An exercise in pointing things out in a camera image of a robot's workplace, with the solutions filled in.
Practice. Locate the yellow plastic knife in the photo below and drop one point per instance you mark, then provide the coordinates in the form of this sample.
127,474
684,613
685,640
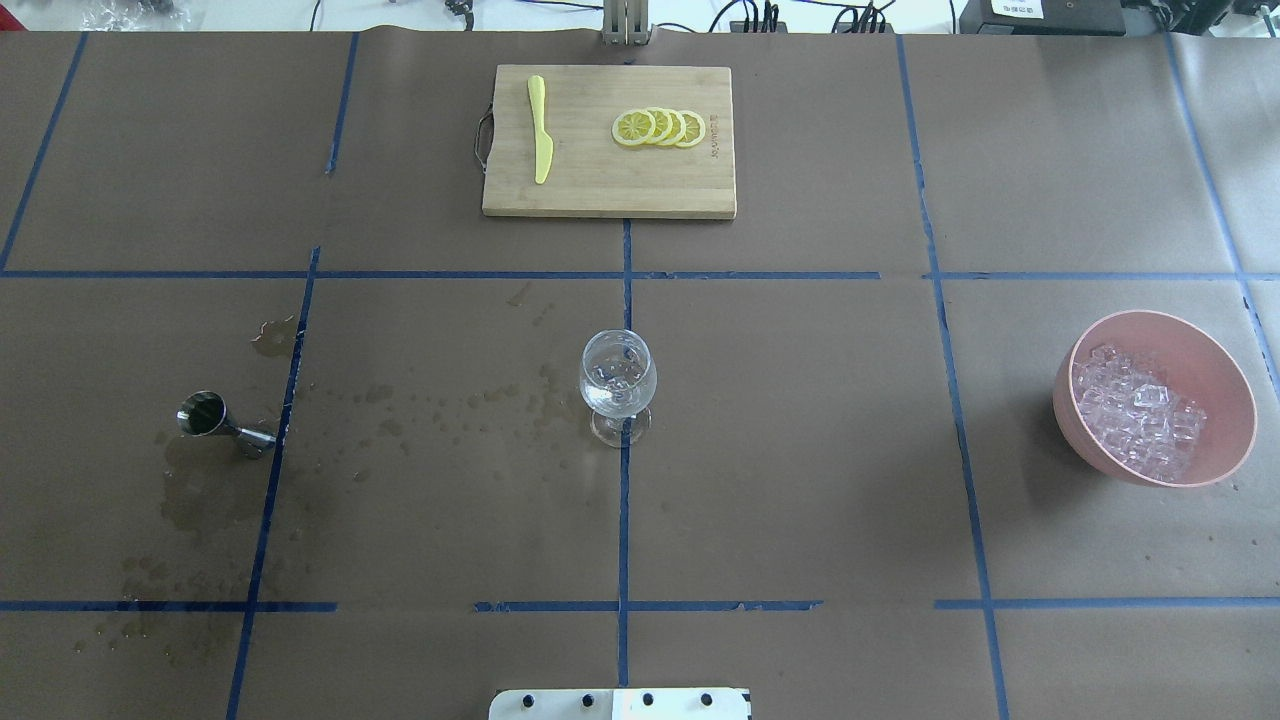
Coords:
541,140

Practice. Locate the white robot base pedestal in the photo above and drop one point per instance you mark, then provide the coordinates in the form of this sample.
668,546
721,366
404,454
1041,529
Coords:
623,703

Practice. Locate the steel jigger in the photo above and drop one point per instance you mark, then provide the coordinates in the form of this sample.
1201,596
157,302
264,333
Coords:
206,414

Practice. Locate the clear ice cubes pile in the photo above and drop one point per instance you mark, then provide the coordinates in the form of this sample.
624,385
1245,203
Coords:
1129,406

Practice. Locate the aluminium frame post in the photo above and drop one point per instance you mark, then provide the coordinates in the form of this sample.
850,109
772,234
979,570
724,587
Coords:
626,23

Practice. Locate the clear wine glass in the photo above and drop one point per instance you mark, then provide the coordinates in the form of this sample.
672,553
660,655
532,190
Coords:
618,378

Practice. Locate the pink bowl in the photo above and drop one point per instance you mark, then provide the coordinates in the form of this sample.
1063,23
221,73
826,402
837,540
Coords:
1196,365

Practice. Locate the lemon slice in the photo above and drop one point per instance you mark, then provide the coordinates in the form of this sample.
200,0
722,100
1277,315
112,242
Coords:
634,128
662,125
675,128
694,130

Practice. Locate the black box device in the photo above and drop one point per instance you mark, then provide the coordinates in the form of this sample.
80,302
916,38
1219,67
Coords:
1070,18

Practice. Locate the bamboo cutting board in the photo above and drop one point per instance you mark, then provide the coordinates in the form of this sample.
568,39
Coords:
594,177

